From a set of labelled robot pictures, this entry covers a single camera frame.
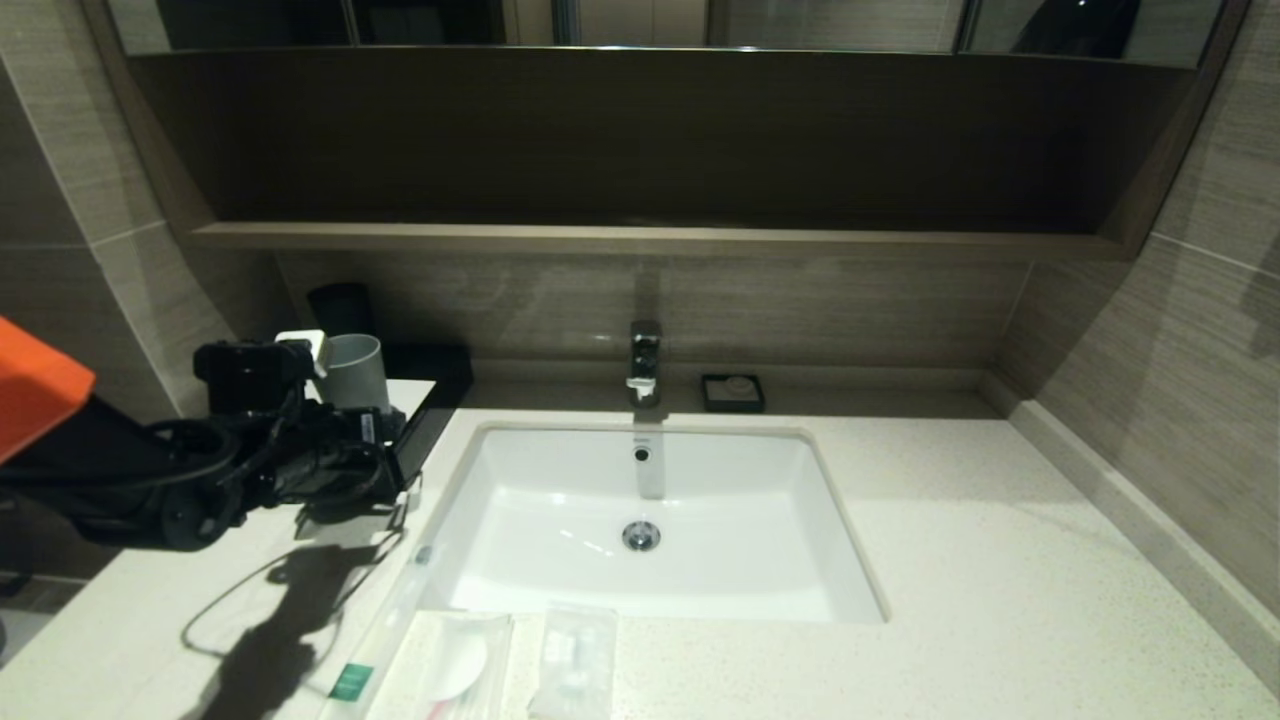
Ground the black soap dish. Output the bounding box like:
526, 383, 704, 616
701, 374, 766, 415

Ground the toothbrush packet with green label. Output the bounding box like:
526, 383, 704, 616
320, 545, 441, 720

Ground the grey plastic cup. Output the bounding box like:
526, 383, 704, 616
318, 334, 392, 414

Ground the brown wooden shelf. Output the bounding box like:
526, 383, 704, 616
190, 222, 1126, 263

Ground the black cup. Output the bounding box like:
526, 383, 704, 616
307, 283, 377, 341

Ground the wall mirror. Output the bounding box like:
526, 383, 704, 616
105, 0, 1226, 71

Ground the white sink basin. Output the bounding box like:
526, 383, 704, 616
420, 425, 889, 623

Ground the chrome faucet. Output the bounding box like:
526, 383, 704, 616
627, 321, 664, 409

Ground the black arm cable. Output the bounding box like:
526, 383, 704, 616
148, 413, 301, 503

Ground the black amenity drawer box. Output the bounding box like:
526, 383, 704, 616
383, 345, 476, 501

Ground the clear packet with cotton swabs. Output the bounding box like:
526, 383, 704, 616
527, 605, 619, 720

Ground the clear packet with white disc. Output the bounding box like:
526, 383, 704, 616
365, 610, 516, 720

